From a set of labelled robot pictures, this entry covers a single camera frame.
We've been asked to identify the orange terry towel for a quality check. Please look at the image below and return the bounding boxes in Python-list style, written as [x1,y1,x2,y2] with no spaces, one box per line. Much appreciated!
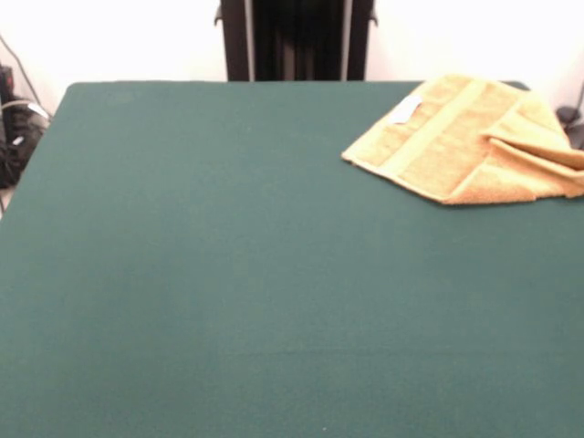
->
[340,74,584,206]

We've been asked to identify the dark green table cloth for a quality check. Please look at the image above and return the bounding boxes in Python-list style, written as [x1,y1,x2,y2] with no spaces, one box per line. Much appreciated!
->
[0,80,584,438]

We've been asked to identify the black stand base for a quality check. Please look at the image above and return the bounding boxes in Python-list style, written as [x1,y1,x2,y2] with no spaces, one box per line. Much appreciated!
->
[555,106,583,133]

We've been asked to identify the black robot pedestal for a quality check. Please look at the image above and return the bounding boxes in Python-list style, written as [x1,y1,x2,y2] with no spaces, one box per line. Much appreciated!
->
[213,0,380,82]

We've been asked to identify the black cable bundle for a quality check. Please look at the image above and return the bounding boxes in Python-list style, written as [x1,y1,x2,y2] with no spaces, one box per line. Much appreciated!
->
[0,93,51,189]

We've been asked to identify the thin grey cable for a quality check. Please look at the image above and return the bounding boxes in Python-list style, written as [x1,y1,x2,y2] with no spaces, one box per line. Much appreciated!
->
[0,34,51,120]

